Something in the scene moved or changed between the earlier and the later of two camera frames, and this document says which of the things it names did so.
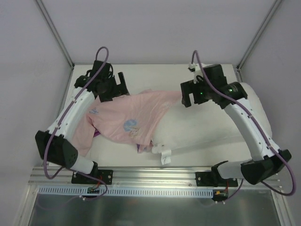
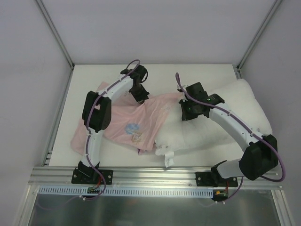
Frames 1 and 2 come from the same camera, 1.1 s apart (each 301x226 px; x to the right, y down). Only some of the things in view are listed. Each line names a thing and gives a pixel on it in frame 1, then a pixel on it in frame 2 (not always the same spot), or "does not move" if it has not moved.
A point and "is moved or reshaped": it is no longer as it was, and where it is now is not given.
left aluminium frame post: x=56 y=33 does not move
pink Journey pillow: x=134 y=119 does not move
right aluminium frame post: x=275 y=4 does not move
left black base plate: x=105 y=175 does not move
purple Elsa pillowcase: x=141 y=148 is moved or reshaped
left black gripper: x=120 y=85 to x=140 y=94
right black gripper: x=188 y=93 to x=185 y=110
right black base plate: x=214 y=178 does not move
